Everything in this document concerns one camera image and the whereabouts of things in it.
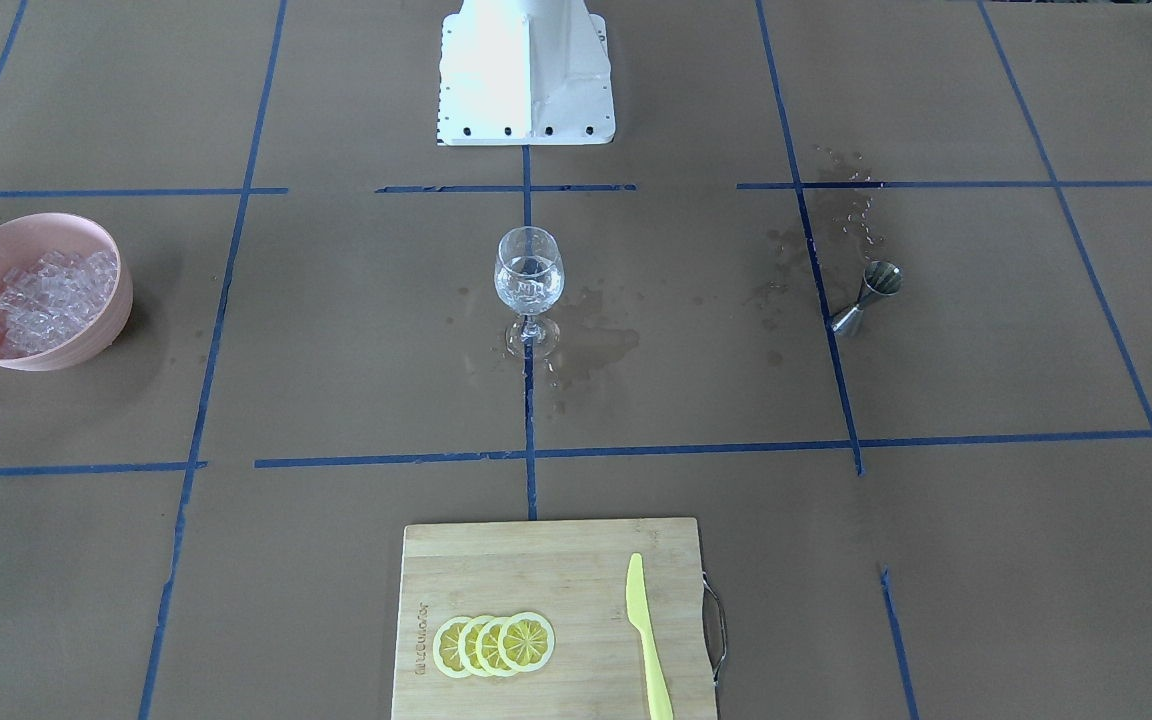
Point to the steel double jigger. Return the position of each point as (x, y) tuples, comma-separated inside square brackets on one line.
[(880, 280)]

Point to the clear wine glass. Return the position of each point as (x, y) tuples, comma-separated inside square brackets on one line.
[(529, 279)]

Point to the pile of ice cubes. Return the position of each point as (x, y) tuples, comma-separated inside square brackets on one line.
[(52, 300)]

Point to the bamboo cutting board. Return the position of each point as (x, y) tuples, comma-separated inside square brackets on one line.
[(573, 573)]

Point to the yellow plastic knife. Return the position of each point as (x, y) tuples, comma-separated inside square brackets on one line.
[(639, 616)]

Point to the pink bowl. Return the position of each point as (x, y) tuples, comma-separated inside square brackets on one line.
[(24, 240)]

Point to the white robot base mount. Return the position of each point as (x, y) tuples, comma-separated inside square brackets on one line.
[(525, 73)]

